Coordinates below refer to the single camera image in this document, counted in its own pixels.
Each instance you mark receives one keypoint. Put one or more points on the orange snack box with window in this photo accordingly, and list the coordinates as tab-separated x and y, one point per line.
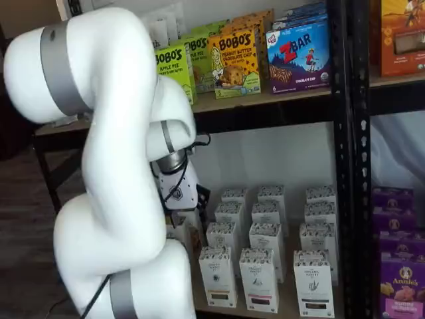
401	33

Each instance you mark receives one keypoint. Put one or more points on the purple Annie's snack box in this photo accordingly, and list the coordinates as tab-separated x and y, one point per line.
401	246
401	289
391	199
395	221

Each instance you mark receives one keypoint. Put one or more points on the white box dark strip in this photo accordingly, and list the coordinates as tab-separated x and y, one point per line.
320	194
318	212
312	285
315	236

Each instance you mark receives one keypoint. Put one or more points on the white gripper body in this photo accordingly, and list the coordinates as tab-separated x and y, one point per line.
186	192

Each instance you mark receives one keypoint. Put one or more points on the yellow Bobo's peanut butter box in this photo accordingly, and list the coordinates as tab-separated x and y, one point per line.
244	25
267	20
232	63

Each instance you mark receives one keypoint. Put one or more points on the white plastic sheet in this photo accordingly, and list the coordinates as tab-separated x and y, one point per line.
398	149

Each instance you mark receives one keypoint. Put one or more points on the blue Zbar box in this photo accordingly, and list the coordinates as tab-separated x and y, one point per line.
299	60
299	20
302	8

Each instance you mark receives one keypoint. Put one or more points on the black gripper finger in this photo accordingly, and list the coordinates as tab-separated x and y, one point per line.
176	220
203	197

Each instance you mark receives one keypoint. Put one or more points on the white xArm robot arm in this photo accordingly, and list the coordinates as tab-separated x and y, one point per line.
109	99

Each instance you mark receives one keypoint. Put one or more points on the white purely elizabeth granola bag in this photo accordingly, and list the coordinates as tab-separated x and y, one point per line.
176	20
161	33

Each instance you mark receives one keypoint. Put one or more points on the white box pink strip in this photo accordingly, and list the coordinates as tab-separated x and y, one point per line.
259	282
270	192
265	236
265	211

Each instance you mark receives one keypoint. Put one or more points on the green Bobo's apple pie box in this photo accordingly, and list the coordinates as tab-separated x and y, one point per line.
172	66
201	66
212	28

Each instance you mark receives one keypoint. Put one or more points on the white box yellow strip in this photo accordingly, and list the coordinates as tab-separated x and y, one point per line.
222	236
217	279
229	212
234	194

